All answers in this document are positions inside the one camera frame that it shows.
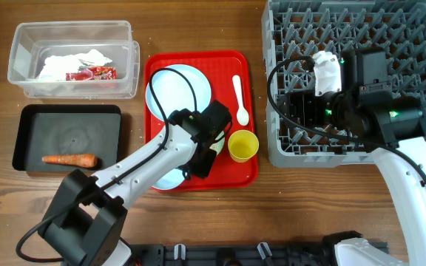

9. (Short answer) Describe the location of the orange carrot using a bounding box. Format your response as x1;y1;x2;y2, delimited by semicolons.
42;154;98;168

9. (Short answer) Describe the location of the red snack wrapper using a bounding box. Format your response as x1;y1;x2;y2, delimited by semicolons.
66;66;117;81

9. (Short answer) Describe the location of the yellow plastic cup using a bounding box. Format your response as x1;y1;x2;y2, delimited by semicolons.
228;130;259;163

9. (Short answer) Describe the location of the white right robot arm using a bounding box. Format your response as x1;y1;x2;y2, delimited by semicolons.
282;47;426;265

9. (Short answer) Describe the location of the black waste tray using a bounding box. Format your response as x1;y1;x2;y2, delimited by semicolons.
12;104;121;172

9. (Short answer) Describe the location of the green bowl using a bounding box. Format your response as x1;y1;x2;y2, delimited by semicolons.
210;131;225;154

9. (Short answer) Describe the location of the white plastic spoon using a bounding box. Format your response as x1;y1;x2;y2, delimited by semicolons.
232;75;249;126

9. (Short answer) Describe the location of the grey dishwasher rack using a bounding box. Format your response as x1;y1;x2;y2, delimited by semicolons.
261;0;426;168

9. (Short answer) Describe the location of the light blue bowl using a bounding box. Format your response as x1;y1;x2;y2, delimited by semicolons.
152;168;185;191

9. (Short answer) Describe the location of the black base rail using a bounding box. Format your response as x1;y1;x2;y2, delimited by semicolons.
129;242;334;266

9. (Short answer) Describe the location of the white tissue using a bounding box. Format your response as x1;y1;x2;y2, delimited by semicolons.
36;49;112;81

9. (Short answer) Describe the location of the red plastic tray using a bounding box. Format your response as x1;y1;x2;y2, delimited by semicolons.
144;50;258;192

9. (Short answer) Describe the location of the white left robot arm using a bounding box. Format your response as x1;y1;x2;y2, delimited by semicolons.
38;100;232;265

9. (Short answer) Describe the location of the clear plastic bin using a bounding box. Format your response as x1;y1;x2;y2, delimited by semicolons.
7;21;141;99

